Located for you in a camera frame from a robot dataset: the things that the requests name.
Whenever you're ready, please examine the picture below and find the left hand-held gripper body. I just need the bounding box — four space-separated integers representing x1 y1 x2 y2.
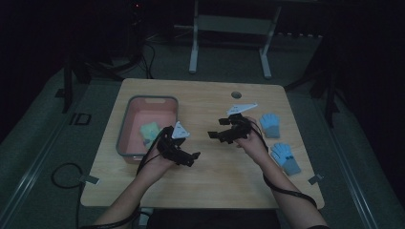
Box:
156 121 192 165

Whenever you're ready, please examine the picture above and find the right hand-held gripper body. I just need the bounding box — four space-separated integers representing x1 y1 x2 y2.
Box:
226 102 259 144

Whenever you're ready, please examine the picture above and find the pink bin with grey rim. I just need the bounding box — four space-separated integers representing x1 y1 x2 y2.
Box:
116 94 180 165

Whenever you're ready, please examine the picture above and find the person's right hand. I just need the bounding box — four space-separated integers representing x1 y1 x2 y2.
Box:
235 116 271 166

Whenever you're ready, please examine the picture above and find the person's left hand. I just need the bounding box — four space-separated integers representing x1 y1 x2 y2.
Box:
141 149 176 179

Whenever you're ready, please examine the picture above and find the blue and grey knit glove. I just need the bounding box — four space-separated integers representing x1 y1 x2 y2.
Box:
258 113 282 139
270 142 302 177

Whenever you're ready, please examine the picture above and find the person's dark clothing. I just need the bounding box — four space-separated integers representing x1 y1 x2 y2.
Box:
146 208 282 229

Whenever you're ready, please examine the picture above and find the grey table edge clip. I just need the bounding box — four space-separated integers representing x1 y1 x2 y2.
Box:
78 174 100 186
308 173 325 186

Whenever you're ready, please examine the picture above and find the black tripod stand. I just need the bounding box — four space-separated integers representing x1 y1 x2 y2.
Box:
54 47 144 114
285 34 343 129

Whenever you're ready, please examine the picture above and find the white metal stand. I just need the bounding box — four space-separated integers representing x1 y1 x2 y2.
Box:
188 0 283 80

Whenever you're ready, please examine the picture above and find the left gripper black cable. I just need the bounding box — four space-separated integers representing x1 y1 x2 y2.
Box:
77 127 170 229

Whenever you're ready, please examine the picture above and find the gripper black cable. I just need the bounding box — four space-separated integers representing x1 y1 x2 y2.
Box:
249 120 318 209
77 127 170 229

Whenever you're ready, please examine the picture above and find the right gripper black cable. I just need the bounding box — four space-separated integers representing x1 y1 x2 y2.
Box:
249 120 318 209

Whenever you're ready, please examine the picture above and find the black floor cable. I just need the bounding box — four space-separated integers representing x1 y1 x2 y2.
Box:
51 162 86 229

